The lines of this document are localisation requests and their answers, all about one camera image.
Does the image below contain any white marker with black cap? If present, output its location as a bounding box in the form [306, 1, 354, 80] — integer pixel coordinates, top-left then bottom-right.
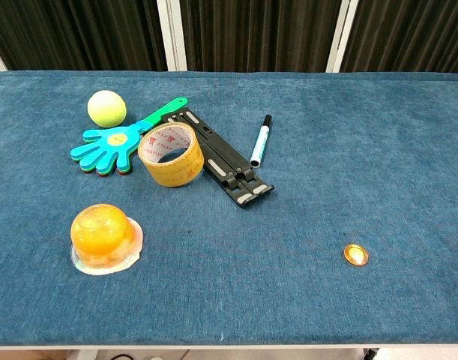
[250, 114, 274, 167]

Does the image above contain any small orange round candy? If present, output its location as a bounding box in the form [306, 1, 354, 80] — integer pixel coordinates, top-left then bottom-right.
[343, 243, 370, 267]

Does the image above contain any orange fruit jelly cup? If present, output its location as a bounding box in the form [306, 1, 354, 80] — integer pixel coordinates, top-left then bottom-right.
[70, 203, 144, 277]

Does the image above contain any yellow printed packing tape roll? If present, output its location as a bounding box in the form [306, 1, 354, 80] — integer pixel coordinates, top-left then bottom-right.
[137, 121, 205, 188]

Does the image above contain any black folding laptop stand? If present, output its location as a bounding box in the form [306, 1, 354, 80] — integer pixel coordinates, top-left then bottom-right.
[160, 107, 275, 209]

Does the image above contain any blue fabric table cloth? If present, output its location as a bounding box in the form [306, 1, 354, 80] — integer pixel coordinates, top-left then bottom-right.
[0, 70, 458, 347]

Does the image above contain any plastic hand clapper toy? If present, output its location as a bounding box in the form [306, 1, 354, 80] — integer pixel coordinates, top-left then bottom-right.
[69, 97, 190, 177]

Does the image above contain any dark pleated curtain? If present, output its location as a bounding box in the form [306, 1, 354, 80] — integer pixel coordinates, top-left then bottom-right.
[0, 0, 458, 75]

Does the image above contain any yellow-green tennis ball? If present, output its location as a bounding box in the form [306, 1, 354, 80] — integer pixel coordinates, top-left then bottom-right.
[87, 89, 127, 128]

